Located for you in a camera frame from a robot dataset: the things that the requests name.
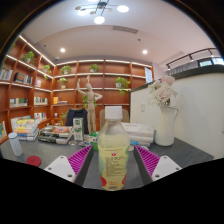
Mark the small colourful snack packet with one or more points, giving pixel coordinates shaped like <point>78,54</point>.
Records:
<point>144,147</point>

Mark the stack of colourful books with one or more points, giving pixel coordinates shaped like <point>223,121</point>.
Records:
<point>26,129</point>

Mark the stack of white tissue packs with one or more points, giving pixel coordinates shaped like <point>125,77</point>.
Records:
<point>140,131</point>

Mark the black track light rail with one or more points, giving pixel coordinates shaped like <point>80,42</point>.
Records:
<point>190,56</point>

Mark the flat round red coaster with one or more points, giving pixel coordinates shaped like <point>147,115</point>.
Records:
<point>33,161</point>

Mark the ceiling air vent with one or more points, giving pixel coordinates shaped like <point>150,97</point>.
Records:
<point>125,29</point>

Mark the wooden shelf unit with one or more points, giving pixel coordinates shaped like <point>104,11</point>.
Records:
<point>110,96</point>

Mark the clear bottle with yellow drink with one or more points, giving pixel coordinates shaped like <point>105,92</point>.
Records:
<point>113,150</point>

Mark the window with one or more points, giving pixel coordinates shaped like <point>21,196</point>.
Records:
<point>211,62</point>

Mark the grey curtain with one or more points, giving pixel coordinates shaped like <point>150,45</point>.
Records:
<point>183,68</point>

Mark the stack of dark books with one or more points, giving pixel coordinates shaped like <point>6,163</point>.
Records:
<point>55,134</point>

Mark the white wall switch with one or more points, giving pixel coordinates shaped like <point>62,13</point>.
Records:
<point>143,107</point>

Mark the round recessed ceiling light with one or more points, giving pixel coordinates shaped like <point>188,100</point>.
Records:
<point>62,50</point>
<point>145,52</point>

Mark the wooden artist mannequin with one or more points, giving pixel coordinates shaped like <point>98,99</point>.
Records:
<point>89,100</point>

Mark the small flat patterned packet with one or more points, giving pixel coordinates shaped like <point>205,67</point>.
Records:
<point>83,144</point>
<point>72,143</point>

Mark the tall green white carton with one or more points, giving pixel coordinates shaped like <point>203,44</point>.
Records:
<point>78,129</point>

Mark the branched ceiling lamp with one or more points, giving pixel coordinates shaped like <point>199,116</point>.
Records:
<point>100,8</point>

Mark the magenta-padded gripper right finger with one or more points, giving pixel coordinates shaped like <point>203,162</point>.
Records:
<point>148,160</point>

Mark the white wall poster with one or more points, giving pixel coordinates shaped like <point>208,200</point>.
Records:
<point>148,75</point>

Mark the pink white flower bouquet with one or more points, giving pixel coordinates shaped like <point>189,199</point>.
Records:
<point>163,91</point>

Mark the white ceramic jug vase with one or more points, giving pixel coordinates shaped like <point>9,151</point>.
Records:
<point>165,128</point>

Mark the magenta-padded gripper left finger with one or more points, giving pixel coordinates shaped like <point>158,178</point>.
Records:
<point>78,160</point>

